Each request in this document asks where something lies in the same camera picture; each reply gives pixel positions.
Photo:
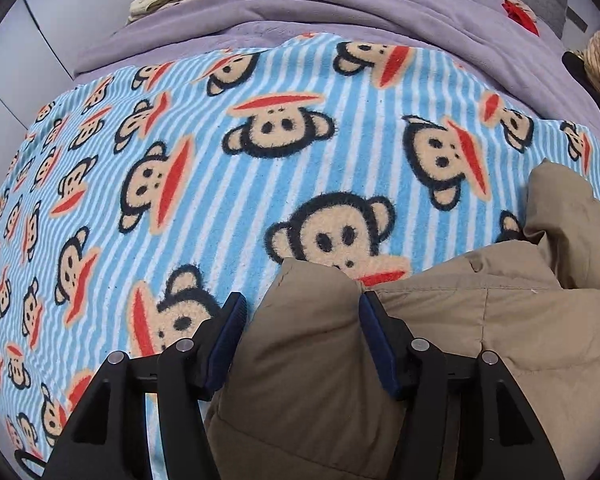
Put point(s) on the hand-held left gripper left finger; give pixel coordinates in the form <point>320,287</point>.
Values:
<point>225,340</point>

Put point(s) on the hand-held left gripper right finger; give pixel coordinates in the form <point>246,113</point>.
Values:
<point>380,340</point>

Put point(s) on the khaki puffer jacket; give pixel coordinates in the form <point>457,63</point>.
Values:
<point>505,320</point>

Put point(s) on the monkey printed striped blanket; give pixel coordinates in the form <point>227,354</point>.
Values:
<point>230,170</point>

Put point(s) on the black folded garment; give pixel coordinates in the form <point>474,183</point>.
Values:
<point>575,67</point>

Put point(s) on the white wardrobe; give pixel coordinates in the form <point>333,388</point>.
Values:
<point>40,60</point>

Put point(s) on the purple duvet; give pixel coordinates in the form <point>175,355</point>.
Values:
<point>355,0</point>

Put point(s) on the red cloth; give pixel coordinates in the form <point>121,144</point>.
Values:
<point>522,19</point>

